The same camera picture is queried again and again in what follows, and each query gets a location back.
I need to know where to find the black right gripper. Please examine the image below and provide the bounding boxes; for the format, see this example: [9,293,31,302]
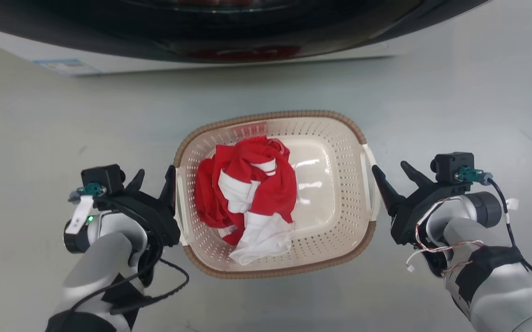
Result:
[371,160,472,246]

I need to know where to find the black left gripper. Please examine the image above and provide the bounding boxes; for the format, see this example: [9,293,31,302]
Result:
[94,165,181,248]

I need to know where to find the beige perforated laundry basket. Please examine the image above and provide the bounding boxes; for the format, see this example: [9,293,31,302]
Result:
[173,110,381,280]

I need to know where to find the red and white garment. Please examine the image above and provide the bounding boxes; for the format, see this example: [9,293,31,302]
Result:
[195,135,298,266]

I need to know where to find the blue energy label sticker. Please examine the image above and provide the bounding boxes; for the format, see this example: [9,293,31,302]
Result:
[32,59,103,77]

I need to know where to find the black round washer door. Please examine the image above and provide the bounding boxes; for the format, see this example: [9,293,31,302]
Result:
[0,0,492,64]

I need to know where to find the teal left camera connector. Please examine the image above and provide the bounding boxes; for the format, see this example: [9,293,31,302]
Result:
[68,183,106,202]

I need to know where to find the teal camera connector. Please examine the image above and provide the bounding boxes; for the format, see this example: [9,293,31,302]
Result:
[457,166,494,186]
[68,183,106,202]

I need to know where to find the teal right camera connector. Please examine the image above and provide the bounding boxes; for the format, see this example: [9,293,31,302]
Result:
[457,166,494,186]

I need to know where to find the white left cable tag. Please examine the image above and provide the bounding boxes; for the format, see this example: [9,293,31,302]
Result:
[70,195,96,232]

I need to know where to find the red white right arm wires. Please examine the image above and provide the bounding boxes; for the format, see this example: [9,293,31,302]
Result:
[406,197,484,273]

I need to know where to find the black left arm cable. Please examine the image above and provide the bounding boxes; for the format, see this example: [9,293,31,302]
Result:
[69,257,191,315]

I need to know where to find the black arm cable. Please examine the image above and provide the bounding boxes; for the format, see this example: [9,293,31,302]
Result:
[486,178,532,296]
[69,257,191,315]

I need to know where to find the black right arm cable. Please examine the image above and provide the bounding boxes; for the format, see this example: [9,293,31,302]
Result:
[486,178,532,296]

